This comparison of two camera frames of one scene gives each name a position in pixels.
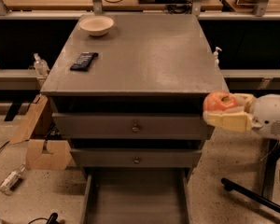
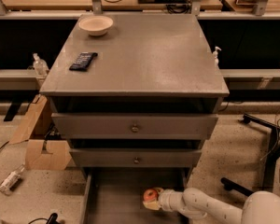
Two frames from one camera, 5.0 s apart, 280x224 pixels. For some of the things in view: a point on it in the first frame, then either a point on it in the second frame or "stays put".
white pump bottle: (216, 56) stays put
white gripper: (272, 116) → (165, 199)
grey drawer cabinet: (127, 91) stays put
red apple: (218, 101) → (149, 194)
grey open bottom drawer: (135, 196) stays put
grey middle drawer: (98, 158) stays put
